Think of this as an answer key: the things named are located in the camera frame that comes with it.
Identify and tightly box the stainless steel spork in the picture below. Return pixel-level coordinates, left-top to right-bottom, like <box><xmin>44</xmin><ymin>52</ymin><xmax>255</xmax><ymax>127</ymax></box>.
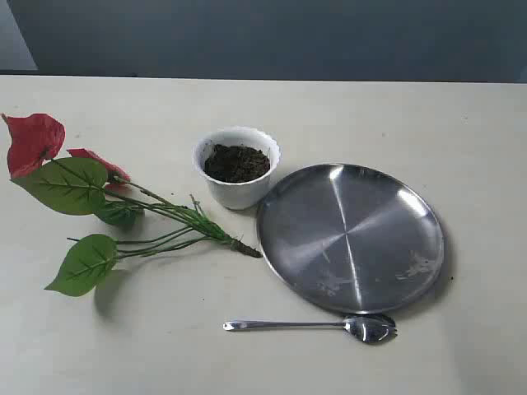
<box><xmin>222</xmin><ymin>315</ymin><xmax>398</xmax><ymax>344</ymax></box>

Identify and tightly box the artificial red flower plant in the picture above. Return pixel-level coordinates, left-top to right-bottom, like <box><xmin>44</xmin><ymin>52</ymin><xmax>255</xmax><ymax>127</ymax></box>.
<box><xmin>1</xmin><ymin>114</ymin><xmax>262</xmax><ymax>297</ymax></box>

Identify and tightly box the white ribbed plastic pot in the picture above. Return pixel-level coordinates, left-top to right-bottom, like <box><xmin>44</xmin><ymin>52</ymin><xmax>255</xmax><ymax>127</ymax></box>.
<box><xmin>192</xmin><ymin>126</ymin><xmax>281</xmax><ymax>210</ymax></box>

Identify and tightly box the dark soil in pot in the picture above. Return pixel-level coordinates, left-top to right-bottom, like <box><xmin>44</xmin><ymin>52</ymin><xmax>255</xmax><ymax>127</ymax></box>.
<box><xmin>204</xmin><ymin>144</ymin><xmax>271</xmax><ymax>184</ymax></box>

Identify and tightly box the round stainless steel plate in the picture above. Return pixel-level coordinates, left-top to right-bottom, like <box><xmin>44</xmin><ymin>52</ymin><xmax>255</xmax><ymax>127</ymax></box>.
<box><xmin>256</xmin><ymin>164</ymin><xmax>445</xmax><ymax>314</ymax></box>

